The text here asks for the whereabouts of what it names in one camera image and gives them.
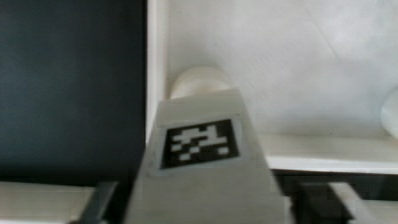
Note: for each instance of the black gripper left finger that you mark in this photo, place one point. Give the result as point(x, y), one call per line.
point(93, 215)

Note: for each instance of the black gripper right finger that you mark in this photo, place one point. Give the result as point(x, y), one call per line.
point(329, 204)

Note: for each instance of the white square tabletop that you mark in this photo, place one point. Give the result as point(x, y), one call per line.
point(308, 54)

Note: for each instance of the white U-shaped obstacle fence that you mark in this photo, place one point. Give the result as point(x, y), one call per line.
point(48, 204)

